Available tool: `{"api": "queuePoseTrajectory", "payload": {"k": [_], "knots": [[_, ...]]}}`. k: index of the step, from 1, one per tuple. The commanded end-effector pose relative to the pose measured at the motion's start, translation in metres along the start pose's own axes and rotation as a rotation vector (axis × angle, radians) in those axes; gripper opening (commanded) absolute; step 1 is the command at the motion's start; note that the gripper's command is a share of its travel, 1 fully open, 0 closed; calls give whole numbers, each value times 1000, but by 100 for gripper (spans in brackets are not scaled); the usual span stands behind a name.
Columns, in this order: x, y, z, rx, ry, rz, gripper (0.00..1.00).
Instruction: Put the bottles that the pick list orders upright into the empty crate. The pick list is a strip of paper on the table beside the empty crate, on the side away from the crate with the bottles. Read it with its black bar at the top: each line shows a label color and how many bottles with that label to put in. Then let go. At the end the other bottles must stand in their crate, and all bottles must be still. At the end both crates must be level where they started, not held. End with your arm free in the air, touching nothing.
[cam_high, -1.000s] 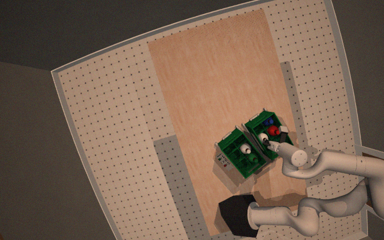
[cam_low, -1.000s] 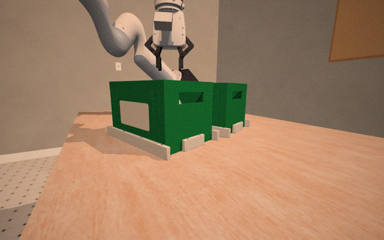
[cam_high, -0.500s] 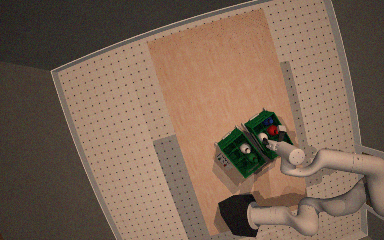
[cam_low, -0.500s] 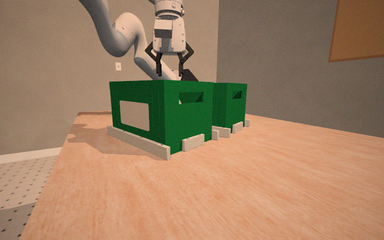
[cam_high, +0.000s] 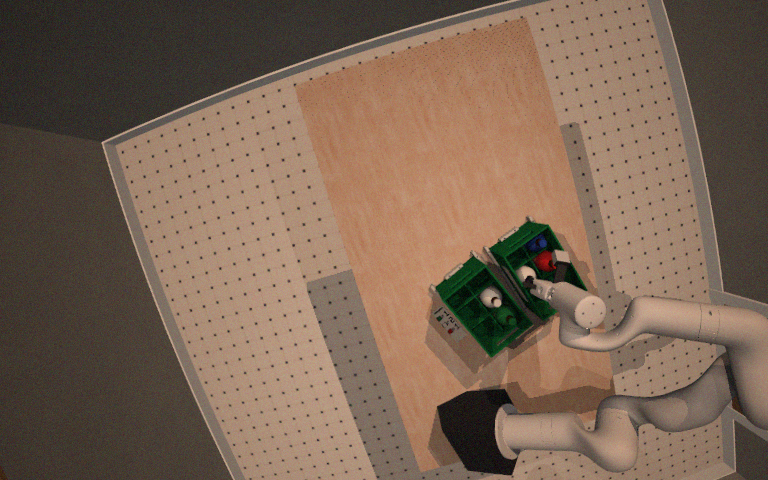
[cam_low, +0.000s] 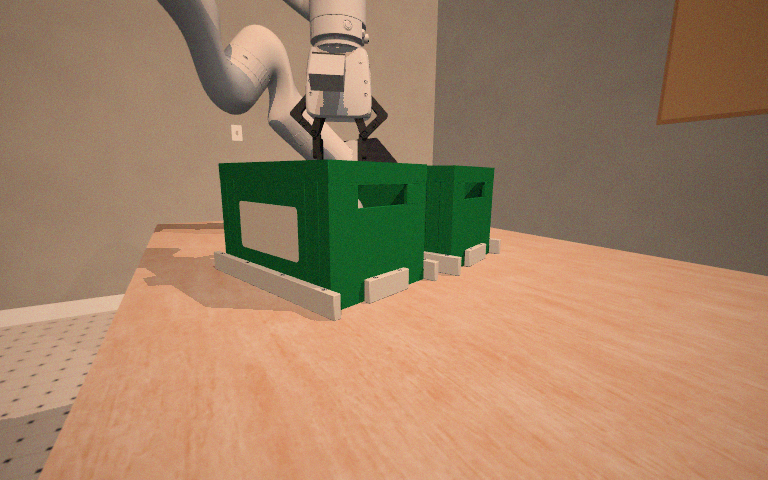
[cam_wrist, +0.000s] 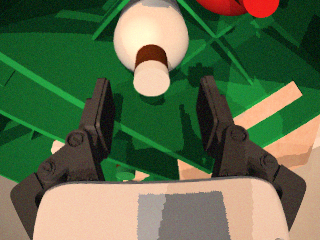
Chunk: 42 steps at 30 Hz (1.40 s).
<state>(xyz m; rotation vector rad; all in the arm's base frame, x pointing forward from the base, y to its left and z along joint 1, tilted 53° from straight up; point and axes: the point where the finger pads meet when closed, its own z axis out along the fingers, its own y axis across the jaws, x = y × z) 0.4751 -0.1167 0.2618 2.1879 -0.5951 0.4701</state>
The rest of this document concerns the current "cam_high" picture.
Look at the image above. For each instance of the white paper pick list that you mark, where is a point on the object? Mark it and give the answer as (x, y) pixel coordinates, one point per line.
(449, 323)

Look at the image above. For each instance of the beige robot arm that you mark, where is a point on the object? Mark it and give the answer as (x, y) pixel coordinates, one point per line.
(613, 445)

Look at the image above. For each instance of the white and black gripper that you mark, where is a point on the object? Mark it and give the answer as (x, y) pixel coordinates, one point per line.
(540, 289)

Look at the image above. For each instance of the green crate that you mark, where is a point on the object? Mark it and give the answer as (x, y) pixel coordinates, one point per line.
(476, 317)
(522, 256)

